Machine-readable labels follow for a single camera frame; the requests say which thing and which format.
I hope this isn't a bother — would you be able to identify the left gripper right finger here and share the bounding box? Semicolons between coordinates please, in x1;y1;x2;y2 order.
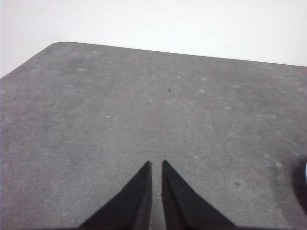
161;160;237;230

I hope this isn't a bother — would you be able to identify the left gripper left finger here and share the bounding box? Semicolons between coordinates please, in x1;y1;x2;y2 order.
78;161;153;230

